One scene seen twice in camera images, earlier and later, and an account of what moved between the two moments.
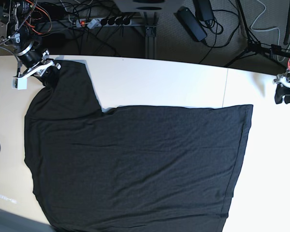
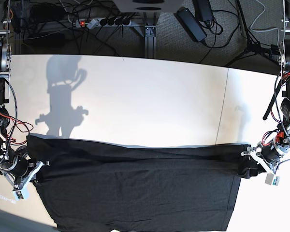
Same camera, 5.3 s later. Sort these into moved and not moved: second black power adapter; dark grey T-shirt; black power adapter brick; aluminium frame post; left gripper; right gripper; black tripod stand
Moved: right gripper; left gripper; dark grey T-shirt
Not moved: black power adapter brick; aluminium frame post; second black power adapter; black tripod stand
